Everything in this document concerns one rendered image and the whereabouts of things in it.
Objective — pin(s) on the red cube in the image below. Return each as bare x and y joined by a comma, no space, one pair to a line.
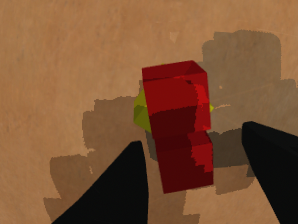
178,98
186,161

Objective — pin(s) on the yellow cube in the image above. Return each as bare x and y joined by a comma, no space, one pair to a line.
141,114

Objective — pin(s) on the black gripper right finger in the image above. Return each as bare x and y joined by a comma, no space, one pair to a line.
273,156

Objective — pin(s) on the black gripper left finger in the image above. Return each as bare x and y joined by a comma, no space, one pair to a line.
120,196

